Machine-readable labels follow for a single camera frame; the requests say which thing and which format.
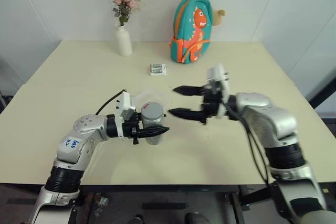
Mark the white ceramic vase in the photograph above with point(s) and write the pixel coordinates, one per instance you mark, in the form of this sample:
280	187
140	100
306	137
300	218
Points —
124	40

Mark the teal dinosaur backpack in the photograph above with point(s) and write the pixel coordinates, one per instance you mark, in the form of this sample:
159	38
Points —
193	30

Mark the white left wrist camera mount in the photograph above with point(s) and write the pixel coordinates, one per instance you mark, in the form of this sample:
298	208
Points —
126	104

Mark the black metal table frame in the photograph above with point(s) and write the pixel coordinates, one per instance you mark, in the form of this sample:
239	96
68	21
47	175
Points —
170	187

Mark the small white printed box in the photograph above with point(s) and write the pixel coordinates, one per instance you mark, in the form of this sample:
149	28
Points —
157	69

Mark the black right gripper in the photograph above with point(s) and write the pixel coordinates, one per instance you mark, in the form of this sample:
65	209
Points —
211	103

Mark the clear plastic jar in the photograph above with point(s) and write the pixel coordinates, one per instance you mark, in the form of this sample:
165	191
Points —
153	137

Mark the dark rounded shape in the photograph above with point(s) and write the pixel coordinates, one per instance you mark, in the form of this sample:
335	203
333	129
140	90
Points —
136	220
197	219

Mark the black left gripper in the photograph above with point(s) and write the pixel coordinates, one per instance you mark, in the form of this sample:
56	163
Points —
131	129

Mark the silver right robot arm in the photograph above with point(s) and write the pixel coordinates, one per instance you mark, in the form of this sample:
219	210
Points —
262	111

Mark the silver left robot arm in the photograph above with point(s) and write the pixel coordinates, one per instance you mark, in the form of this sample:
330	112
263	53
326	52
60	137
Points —
86	127

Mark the clear jar grey lid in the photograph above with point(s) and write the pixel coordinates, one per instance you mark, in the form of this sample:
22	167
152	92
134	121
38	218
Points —
152	112

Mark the brown plush toy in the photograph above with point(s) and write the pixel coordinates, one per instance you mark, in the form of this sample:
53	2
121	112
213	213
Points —
219	15

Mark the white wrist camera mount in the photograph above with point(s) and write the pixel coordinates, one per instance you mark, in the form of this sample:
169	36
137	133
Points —
220	77
126	104

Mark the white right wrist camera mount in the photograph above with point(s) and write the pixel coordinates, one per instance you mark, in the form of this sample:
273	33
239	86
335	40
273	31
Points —
220	77

